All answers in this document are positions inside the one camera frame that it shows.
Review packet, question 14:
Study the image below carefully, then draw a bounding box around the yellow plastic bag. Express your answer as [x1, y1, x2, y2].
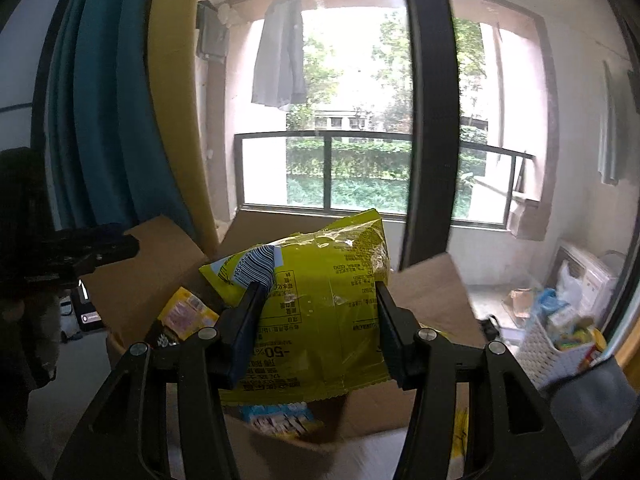
[451, 406, 469, 462]

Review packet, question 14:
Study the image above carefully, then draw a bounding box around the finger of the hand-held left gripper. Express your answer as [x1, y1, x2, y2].
[55, 224, 141, 282]

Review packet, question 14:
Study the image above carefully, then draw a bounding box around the white balcony appliance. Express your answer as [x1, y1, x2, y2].
[556, 244, 627, 313]

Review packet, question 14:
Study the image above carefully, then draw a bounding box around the black door frame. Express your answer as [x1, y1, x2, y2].
[397, 0, 463, 272]

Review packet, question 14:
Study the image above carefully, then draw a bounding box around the black balcony railing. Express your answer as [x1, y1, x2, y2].
[232, 130, 536, 213]

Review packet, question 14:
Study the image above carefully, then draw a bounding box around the grey cloth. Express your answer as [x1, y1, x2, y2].
[542, 352, 640, 466]

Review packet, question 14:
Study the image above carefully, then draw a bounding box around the yellow curtain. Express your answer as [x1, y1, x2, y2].
[142, 0, 221, 256]

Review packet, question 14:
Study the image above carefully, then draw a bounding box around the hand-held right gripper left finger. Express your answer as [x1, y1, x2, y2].
[52, 282, 272, 480]

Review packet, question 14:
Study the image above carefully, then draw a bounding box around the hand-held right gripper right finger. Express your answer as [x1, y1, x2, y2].
[375, 282, 582, 480]

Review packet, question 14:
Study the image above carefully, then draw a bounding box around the tablet with clock display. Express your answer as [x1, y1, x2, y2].
[69, 279, 107, 334]

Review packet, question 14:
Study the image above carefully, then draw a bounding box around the white plastic bag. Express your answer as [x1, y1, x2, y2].
[554, 259, 584, 307]

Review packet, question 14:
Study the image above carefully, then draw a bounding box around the yellow green snack bag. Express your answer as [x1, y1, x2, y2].
[199, 208, 392, 407]

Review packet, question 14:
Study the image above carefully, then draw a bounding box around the yellow black snack bag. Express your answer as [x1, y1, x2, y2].
[144, 286, 222, 350]

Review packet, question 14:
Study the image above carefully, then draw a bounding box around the grey electrical box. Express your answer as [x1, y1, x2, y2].
[195, 1, 230, 64]

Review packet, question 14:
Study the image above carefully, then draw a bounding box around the white plastic basket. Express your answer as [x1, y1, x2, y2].
[516, 287, 607, 392]

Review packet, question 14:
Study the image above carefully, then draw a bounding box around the cardboard box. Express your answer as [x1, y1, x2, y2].
[80, 207, 488, 480]

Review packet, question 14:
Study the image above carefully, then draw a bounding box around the teal curtain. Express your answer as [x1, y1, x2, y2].
[45, 0, 197, 241]

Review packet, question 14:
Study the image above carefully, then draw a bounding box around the grey hanging shirt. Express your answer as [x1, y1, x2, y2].
[250, 0, 308, 111]

